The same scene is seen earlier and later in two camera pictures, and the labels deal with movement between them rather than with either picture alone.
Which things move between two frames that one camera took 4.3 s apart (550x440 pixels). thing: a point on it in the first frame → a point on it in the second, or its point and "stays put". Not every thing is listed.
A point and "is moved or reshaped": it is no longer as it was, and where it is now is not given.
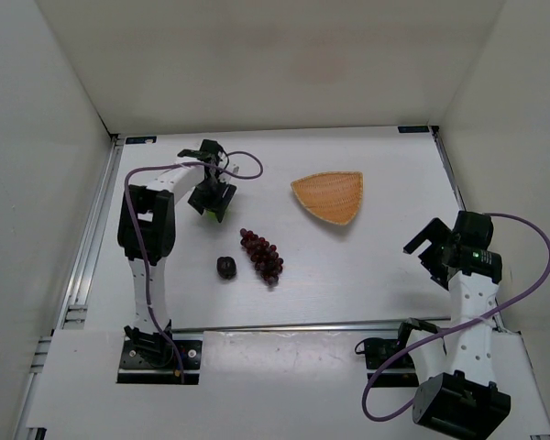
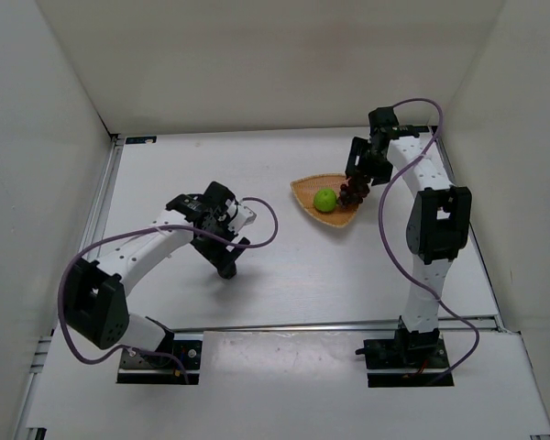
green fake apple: (212, 216) is moved or reshaped
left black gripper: (213, 198) → (218, 245)
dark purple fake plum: (226, 267) stays put
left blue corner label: (140, 139) stays put
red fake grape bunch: (264, 256) → (352, 193)
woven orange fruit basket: (333, 195) stays put
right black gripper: (427, 243) → (368, 166)
